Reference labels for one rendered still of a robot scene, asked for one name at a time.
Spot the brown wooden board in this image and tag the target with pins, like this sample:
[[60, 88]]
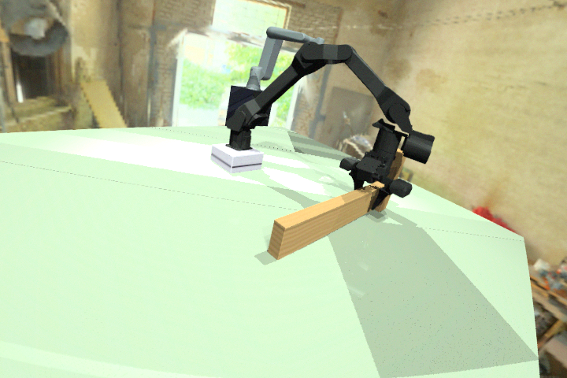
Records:
[[296, 230]]

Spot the wooden post with slot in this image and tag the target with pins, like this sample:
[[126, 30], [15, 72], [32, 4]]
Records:
[[395, 170]]

